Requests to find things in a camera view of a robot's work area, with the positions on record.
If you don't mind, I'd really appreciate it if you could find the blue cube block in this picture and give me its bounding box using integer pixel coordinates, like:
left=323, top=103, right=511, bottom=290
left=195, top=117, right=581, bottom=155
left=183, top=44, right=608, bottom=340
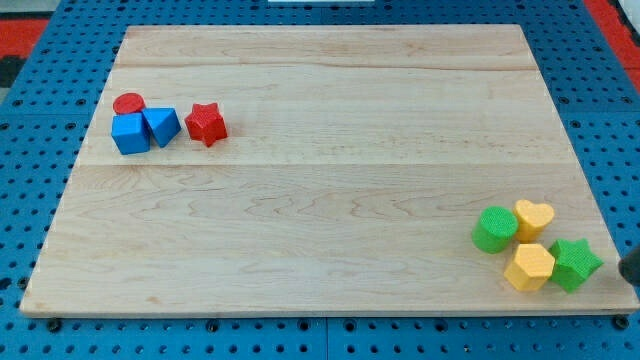
left=111, top=113, right=150, bottom=155

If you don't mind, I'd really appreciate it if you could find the red cylinder block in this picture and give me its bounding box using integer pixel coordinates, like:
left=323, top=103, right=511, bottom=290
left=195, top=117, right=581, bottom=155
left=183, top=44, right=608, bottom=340
left=112, top=92, right=146, bottom=115

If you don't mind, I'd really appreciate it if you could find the red star block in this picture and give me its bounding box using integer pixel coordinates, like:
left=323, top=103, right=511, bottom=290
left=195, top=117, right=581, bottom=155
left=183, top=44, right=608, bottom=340
left=185, top=103, right=228, bottom=147

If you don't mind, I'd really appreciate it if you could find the blue triangle block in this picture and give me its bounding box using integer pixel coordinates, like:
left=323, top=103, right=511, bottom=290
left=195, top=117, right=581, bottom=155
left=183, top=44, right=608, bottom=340
left=142, top=108, right=181, bottom=148

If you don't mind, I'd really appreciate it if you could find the yellow hexagon block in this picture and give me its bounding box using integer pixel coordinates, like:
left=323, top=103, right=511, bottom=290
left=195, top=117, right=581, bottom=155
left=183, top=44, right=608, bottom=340
left=503, top=243, right=555, bottom=292

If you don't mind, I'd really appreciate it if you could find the wooden board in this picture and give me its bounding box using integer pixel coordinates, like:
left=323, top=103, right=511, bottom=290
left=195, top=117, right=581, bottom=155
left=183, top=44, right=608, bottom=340
left=20, top=24, right=639, bottom=318

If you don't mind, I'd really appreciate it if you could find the green star block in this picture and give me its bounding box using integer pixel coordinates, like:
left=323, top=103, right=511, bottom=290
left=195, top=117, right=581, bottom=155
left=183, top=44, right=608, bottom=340
left=548, top=238, right=604, bottom=293

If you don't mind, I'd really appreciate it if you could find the green cylinder block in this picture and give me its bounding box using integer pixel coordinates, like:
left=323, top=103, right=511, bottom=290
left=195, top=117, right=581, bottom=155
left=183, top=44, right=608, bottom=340
left=471, top=206, right=519, bottom=254

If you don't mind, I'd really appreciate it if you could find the yellow heart block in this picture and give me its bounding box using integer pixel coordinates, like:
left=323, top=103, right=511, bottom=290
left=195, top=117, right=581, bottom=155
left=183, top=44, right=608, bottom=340
left=513, top=199, right=555, bottom=244

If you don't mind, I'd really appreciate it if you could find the black stylus tip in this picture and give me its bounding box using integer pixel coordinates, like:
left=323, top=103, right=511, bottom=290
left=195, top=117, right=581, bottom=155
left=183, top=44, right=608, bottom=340
left=618, top=247, right=640, bottom=287

